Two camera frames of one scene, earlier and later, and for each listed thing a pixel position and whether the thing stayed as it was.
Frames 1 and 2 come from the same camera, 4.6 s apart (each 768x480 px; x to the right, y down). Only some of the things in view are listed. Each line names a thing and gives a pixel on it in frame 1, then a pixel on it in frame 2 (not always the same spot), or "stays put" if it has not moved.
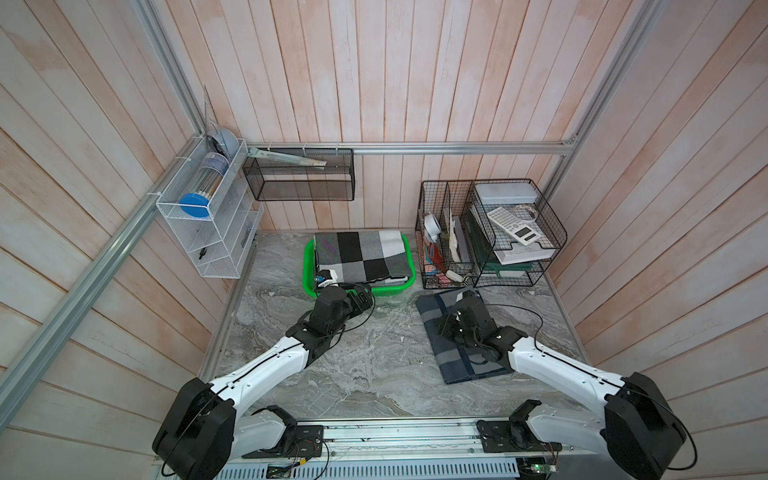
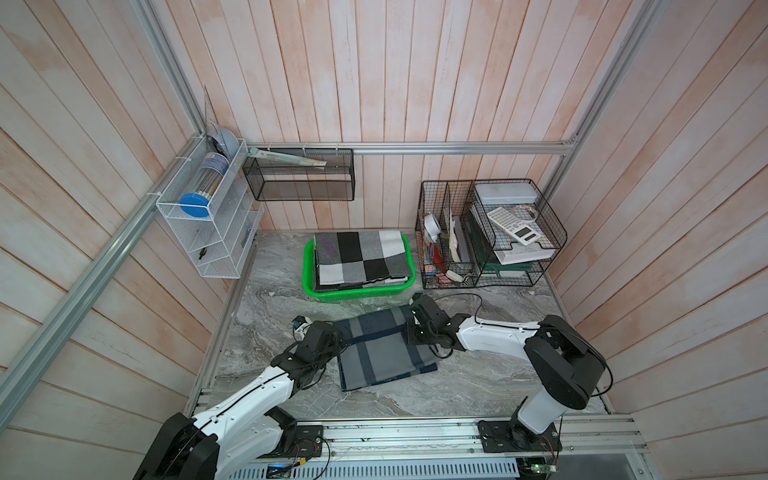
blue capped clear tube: (211, 172) stays put
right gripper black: (445, 325) → (408, 327)
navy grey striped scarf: (455, 360) → (377, 350)
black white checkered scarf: (363, 255) stays put
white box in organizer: (506, 193) stays put
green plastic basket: (308, 272) stays put
